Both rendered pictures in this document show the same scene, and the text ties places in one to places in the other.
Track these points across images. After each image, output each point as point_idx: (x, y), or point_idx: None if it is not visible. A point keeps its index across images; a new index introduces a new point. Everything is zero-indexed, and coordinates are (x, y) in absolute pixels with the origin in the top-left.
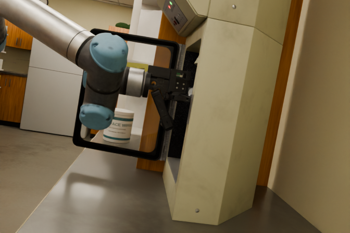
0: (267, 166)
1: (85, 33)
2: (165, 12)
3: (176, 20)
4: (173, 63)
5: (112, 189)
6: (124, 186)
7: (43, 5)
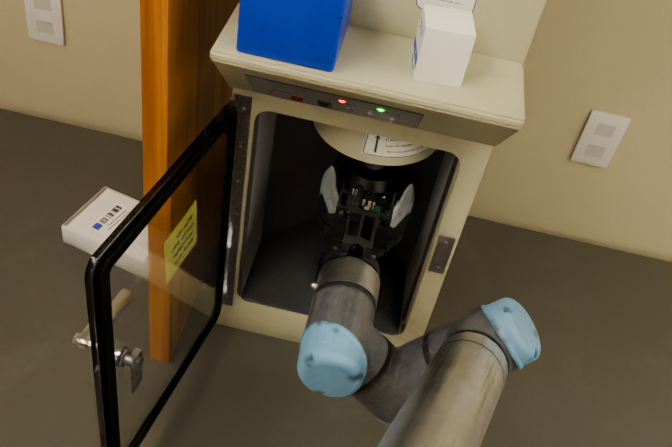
0: None
1: (497, 354)
2: (260, 81)
3: (325, 105)
4: (232, 152)
5: (305, 432)
6: (284, 408)
7: (470, 406)
